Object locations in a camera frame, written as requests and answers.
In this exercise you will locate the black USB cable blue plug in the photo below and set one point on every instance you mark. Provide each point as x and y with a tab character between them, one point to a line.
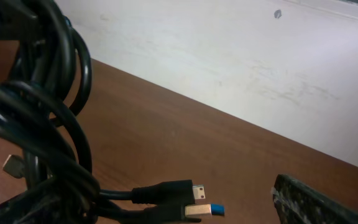
122	211

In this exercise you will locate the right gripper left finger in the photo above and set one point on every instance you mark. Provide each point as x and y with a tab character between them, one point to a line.
30	208

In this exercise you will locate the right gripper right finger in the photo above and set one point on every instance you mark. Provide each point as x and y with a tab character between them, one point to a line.
296	202

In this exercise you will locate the black cable small plug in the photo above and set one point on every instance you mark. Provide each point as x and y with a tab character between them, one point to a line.
48	85

